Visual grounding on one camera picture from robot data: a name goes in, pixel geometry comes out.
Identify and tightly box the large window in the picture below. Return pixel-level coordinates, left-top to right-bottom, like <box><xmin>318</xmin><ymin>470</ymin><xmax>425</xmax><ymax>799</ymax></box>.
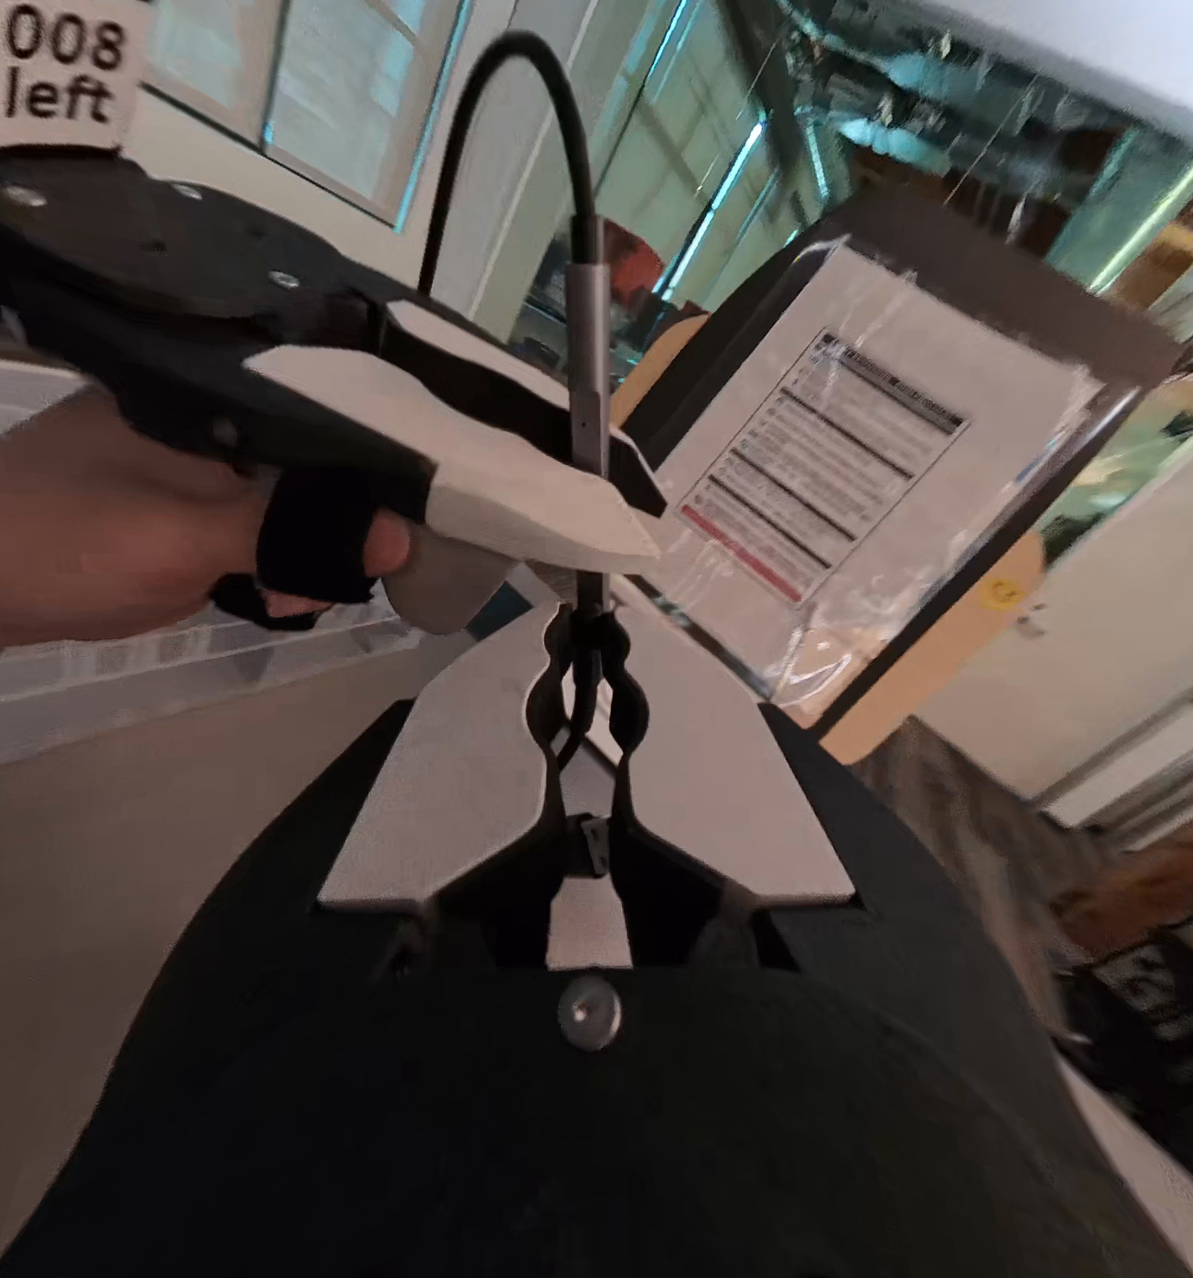
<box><xmin>139</xmin><ymin>0</ymin><xmax>478</xmax><ymax>229</ymax></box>

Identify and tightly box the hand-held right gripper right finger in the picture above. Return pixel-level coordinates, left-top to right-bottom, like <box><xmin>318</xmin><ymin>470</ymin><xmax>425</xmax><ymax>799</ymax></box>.
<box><xmin>604</xmin><ymin>610</ymin><xmax>854</xmax><ymax>968</ymax></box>

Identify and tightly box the orange storage box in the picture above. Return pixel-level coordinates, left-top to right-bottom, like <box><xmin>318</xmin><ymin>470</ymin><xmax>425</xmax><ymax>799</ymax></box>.
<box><xmin>606</xmin><ymin>225</ymin><xmax>669</xmax><ymax>301</ymax></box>

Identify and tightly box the white door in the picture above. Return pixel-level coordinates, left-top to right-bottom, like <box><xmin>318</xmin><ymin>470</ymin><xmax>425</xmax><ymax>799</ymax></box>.
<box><xmin>916</xmin><ymin>398</ymin><xmax>1193</xmax><ymax>831</ymax></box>

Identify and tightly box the black hub cable with plug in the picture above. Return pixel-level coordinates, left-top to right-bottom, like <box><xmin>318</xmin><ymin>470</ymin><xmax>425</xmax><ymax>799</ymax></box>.
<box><xmin>416</xmin><ymin>30</ymin><xmax>600</xmax><ymax>296</ymax></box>

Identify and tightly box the wooden stand board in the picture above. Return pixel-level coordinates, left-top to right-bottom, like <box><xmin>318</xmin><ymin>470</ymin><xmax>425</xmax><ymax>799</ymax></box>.
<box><xmin>612</xmin><ymin>315</ymin><xmax>1048</xmax><ymax>765</ymax></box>

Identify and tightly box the clear acrylic organizer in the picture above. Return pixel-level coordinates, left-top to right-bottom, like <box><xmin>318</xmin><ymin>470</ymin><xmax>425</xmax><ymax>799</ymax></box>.
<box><xmin>0</xmin><ymin>354</ymin><xmax>428</xmax><ymax>778</ymax></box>

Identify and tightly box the printed instruction sheet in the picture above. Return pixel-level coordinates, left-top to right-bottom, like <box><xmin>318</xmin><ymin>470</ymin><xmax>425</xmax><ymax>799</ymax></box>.
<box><xmin>661</xmin><ymin>243</ymin><xmax>1106</xmax><ymax>702</ymax></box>

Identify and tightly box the grey usb hub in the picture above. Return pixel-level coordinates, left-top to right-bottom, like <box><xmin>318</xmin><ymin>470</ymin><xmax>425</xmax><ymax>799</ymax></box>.
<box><xmin>567</xmin><ymin>262</ymin><xmax>616</xmax><ymax>610</ymax></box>

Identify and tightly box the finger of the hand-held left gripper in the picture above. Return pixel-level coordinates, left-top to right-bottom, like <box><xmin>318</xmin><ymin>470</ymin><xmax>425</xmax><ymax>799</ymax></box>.
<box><xmin>243</xmin><ymin>344</ymin><xmax>663</xmax><ymax>639</ymax></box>
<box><xmin>382</xmin><ymin>301</ymin><xmax>669</xmax><ymax>518</ymax></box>

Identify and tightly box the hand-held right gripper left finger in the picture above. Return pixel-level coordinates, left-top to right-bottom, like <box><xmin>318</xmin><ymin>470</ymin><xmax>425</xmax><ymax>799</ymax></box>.
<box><xmin>316</xmin><ymin>602</ymin><xmax>567</xmax><ymax>968</ymax></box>

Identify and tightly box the person's left hand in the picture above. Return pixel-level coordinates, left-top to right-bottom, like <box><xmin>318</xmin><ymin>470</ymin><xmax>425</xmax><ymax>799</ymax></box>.
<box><xmin>0</xmin><ymin>384</ymin><xmax>416</xmax><ymax>654</ymax></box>

